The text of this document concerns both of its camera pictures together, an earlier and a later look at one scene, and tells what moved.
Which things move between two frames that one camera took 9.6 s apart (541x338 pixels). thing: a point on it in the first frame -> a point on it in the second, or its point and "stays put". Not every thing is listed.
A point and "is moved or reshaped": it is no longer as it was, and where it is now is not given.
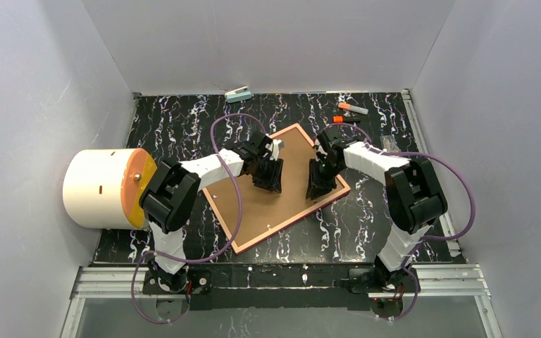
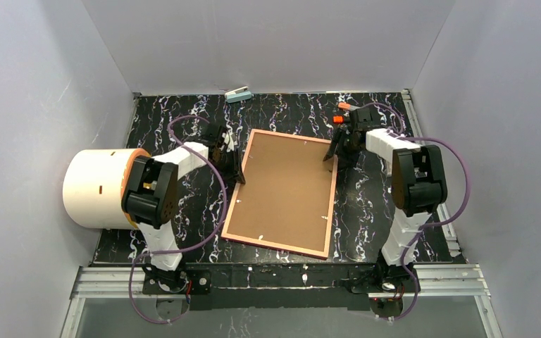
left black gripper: [265, 168] -> [229, 158]
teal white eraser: [239, 94] stays put
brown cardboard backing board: [263, 209] is moved or reshaped
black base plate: [303, 287] stays put
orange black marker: [341, 119] stays put
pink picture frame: [264, 213] is moved or reshaped
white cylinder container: [102, 186] stays put
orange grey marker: [347, 106] stays put
